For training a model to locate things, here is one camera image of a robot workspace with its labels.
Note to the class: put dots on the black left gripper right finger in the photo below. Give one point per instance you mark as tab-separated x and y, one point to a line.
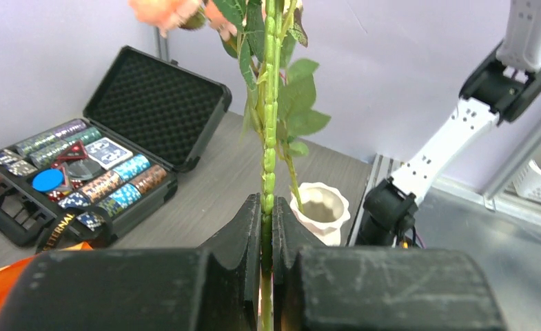
320	287

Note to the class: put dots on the black printed ribbon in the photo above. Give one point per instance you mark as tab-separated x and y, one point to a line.
53	234

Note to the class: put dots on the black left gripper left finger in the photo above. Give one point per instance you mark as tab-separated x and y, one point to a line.
210	287

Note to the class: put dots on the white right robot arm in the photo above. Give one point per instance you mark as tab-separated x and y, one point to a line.
499	90

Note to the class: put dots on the blue round poker chip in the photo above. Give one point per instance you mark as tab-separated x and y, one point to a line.
48	180

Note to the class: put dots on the white ribbed vase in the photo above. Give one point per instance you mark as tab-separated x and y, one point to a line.
325	211

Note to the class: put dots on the black open poker case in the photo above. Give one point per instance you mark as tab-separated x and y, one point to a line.
147	122

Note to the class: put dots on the peach rose flower stem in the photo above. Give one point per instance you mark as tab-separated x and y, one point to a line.
297	117

